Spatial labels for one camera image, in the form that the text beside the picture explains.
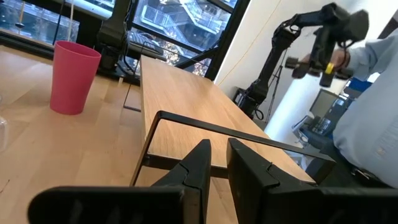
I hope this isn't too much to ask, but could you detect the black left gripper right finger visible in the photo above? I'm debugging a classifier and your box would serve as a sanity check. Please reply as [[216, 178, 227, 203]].
[[226, 138, 398, 224]]

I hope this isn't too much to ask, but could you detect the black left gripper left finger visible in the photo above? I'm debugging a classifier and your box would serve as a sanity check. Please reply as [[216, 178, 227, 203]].
[[27, 139, 212, 224]]

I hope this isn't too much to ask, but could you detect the red plastic cup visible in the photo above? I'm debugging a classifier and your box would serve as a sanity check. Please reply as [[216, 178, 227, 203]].
[[49, 40, 102, 116]]

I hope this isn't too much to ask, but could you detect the computer monitor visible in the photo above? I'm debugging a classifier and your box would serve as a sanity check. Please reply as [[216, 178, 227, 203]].
[[309, 88, 346, 121]]

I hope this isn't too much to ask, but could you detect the person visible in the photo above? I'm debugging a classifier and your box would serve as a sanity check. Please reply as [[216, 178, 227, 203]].
[[332, 29, 398, 189]]

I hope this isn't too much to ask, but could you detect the blue box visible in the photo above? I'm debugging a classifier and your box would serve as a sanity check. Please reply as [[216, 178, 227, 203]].
[[348, 77, 373, 94]]

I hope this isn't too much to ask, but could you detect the person's hand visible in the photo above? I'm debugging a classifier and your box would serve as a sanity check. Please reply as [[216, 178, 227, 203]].
[[300, 48, 351, 74]]

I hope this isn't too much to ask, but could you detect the wooden shelf black metal frame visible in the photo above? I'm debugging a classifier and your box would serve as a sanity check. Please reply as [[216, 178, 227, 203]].
[[123, 55, 337, 187]]

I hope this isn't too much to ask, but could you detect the black window frame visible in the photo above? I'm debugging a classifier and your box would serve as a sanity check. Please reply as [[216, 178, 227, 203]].
[[0, 0, 251, 82]]

